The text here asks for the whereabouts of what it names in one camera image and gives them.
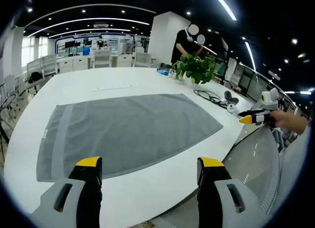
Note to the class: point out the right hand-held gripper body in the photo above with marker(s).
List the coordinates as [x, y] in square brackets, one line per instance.
[270, 100]

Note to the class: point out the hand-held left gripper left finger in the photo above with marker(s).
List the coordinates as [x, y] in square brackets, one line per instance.
[73, 201]

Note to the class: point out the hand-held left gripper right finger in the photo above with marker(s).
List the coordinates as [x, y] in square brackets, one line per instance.
[221, 203]

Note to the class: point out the grey towel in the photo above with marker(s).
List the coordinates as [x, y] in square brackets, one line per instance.
[128, 129]

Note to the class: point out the person's right hand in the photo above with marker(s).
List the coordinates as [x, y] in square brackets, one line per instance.
[280, 118]

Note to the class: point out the grey mesh office chair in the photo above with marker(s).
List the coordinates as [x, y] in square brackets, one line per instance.
[256, 159]

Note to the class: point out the green potted plant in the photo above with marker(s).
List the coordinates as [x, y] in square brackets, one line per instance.
[197, 68]

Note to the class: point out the blue tissue packet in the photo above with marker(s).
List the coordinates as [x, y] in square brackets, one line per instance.
[163, 71]

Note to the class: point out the white table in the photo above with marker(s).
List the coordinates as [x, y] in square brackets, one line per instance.
[147, 77]

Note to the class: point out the clear acrylic plate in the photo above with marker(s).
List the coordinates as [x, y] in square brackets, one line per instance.
[113, 87]

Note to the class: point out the white mesh office chair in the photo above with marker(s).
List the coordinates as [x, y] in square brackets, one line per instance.
[102, 58]
[142, 59]

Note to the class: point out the black bag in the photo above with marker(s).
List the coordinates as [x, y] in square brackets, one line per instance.
[35, 77]

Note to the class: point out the blue storage box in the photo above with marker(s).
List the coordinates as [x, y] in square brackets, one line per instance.
[86, 52]

